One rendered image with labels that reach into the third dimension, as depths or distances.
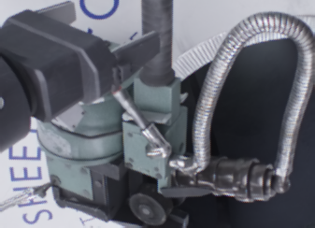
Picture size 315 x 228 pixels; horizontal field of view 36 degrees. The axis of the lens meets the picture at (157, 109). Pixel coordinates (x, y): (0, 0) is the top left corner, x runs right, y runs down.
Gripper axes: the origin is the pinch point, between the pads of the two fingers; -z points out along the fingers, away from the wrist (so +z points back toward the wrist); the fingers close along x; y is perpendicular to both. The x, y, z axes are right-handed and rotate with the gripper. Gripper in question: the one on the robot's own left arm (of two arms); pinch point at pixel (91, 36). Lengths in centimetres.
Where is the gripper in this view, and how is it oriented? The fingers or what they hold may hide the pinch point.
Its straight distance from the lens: 46.1
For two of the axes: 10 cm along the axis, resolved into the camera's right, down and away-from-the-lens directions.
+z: -6.1, 4.8, -6.4
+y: 0.0, 8.0, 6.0
